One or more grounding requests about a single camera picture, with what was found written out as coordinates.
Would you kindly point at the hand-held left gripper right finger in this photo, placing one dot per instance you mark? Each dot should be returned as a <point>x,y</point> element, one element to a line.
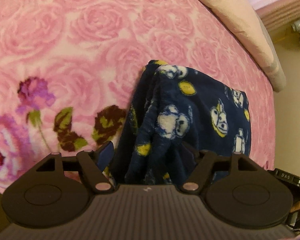
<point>191,158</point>

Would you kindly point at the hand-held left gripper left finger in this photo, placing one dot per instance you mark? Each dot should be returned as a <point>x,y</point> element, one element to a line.
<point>106,153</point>

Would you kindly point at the navy printed fleece pajama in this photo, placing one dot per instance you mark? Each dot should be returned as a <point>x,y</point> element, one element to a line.
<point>190,105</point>

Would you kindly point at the pink rose blanket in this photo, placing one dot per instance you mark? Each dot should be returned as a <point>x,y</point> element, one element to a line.
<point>65,42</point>

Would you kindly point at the beige pleated curtain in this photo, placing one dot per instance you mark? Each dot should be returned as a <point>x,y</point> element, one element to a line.
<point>282,15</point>

